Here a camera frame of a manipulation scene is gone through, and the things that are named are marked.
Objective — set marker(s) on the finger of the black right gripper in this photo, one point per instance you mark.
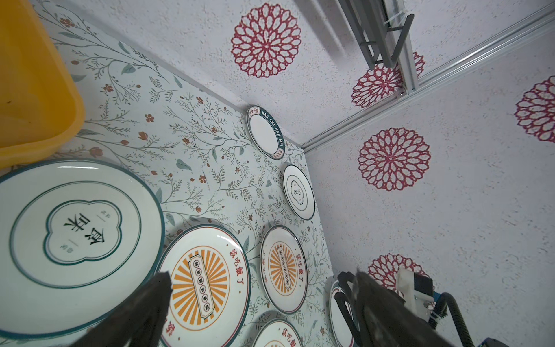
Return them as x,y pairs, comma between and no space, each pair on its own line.
346,306

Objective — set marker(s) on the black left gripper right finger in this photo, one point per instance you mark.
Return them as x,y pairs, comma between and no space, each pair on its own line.
383,320

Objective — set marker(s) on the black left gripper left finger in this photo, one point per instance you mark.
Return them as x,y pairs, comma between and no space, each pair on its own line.
138,321

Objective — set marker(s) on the green-rim red-line plate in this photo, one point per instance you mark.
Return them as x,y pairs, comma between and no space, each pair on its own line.
342,334

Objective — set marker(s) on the large orange sunburst plate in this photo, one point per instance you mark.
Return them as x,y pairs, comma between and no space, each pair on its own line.
280,333

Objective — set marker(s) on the yellow plastic bin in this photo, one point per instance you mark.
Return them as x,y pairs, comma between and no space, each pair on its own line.
41,108

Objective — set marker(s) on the medium orange sunburst plate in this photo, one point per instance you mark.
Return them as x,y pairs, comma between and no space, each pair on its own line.
283,270

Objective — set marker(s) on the large white clover-emblem plate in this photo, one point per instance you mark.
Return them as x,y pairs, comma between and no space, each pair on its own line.
78,237

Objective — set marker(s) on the small white clover-emblem plate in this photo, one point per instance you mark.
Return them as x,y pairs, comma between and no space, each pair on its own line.
299,193

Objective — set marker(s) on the small green-rim lettered plate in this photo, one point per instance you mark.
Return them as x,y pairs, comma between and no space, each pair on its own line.
266,133

